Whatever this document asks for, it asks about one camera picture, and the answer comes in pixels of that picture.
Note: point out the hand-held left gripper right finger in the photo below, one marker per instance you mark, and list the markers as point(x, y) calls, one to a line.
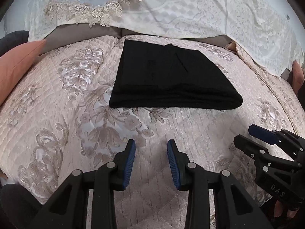
point(173, 167)

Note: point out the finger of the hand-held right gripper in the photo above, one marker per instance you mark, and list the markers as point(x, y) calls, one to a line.
point(247, 148)
point(262, 134)

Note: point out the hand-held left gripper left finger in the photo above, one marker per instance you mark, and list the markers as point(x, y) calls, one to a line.
point(128, 162)

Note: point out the black pants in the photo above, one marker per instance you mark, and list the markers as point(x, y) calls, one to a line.
point(171, 76)

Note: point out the person's right hand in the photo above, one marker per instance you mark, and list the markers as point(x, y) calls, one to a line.
point(292, 213)

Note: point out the salmon pink pillow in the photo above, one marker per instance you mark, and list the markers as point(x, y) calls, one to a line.
point(16, 64)
point(299, 76)

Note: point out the pink quilted floral bedspread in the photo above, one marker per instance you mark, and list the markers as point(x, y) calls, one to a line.
point(59, 114)

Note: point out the brown upholstered backrest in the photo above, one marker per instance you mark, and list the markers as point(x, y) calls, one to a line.
point(71, 33)

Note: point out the white lace cover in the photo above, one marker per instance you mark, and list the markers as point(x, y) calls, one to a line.
point(190, 12)

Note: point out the dark navy pillow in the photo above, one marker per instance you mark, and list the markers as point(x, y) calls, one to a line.
point(12, 40)

